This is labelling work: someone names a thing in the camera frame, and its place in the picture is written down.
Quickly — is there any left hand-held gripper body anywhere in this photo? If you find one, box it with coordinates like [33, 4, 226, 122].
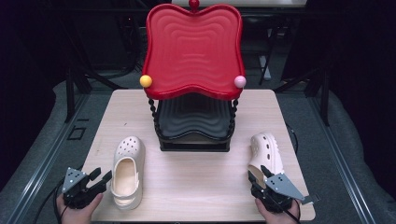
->
[61, 167, 108, 210]

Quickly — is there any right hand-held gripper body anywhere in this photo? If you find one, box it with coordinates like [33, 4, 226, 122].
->
[250, 172, 306, 215]

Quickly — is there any cream clog shoe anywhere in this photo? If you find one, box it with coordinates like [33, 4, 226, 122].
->
[247, 132, 285, 189]
[110, 135, 147, 211]

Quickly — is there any red and black shoe rack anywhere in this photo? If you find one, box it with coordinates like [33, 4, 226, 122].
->
[139, 0, 248, 153]

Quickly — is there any person's left hand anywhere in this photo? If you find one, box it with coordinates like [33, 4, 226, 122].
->
[55, 192, 104, 224]

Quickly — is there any person's right hand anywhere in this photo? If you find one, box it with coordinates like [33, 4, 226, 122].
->
[254, 197, 302, 224]

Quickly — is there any grey metal table clamp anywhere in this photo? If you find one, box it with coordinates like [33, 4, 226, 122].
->
[300, 193, 321, 206]

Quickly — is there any black metal stand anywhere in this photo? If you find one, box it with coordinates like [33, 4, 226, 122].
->
[273, 59, 332, 127]
[60, 36, 129, 124]

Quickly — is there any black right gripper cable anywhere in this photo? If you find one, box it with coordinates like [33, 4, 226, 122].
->
[267, 191, 303, 224]

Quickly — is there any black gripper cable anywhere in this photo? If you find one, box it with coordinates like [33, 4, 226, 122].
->
[267, 191, 303, 224]
[52, 182, 68, 224]

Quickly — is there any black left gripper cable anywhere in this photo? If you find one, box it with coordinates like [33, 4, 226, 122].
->
[52, 182, 68, 224]

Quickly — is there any black floor cable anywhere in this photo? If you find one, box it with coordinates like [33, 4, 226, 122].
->
[32, 183, 64, 224]

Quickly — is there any metal floor rail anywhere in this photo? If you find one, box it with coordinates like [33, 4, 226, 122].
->
[6, 92, 92, 224]
[310, 94, 379, 224]

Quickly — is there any thin black cable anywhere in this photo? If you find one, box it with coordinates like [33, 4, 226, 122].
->
[285, 123, 300, 156]

